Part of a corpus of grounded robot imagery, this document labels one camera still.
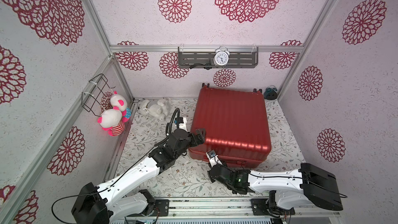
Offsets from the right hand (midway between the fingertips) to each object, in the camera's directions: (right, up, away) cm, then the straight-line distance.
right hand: (206, 165), depth 80 cm
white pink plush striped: (-51, +23, +5) cm, 56 cm away
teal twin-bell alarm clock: (+51, +43, +38) cm, 76 cm away
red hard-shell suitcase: (+15, +21, -3) cm, 26 cm away
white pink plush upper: (-51, +33, +12) cm, 62 cm away
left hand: (-3, +17, -3) cm, 18 cm away
